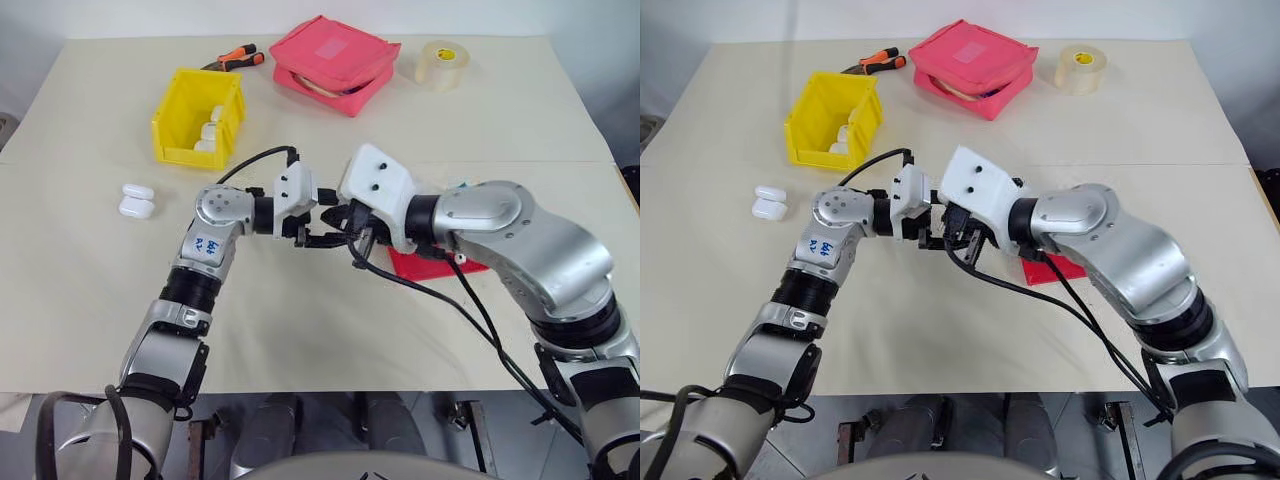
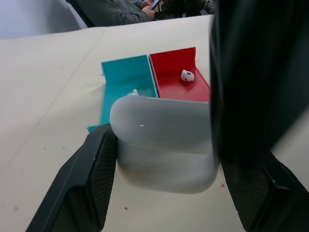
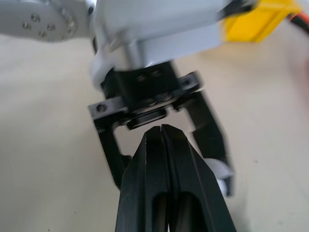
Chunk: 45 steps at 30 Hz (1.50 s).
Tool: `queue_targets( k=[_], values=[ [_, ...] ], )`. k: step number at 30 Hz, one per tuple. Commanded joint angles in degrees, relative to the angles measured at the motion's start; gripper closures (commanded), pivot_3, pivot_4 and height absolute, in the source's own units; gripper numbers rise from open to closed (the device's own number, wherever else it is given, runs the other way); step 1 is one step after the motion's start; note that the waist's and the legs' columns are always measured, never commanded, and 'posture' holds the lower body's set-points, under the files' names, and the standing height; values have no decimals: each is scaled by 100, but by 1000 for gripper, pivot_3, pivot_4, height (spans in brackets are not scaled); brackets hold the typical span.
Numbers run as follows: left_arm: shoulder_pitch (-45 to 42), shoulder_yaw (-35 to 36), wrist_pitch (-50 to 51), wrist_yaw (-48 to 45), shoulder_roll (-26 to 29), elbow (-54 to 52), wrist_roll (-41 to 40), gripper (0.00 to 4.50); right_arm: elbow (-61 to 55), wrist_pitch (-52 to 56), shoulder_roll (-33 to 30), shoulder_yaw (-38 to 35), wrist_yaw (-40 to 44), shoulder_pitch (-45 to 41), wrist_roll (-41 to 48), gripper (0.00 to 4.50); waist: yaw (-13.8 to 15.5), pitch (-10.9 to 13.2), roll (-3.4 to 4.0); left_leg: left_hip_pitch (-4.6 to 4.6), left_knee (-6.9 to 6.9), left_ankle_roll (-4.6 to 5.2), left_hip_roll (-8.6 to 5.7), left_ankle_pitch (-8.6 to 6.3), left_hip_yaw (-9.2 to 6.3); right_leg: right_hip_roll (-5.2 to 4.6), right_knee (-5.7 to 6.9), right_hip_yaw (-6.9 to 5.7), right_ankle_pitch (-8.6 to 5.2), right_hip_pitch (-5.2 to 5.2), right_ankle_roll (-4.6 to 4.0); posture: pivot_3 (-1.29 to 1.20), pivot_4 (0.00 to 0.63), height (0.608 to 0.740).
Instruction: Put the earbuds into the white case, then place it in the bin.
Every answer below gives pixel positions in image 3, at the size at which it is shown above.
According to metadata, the orange and black cable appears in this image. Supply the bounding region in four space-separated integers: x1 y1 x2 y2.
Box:
286 9 309 33

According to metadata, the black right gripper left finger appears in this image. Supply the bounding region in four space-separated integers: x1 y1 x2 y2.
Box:
115 125 175 232

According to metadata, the yellow plastic bin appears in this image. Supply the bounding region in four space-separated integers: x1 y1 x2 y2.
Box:
221 0 304 44

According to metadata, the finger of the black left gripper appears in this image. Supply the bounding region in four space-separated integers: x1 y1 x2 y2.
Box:
93 118 133 192
172 90 235 198

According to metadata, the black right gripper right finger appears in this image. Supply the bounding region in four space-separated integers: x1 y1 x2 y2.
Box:
161 124 238 232

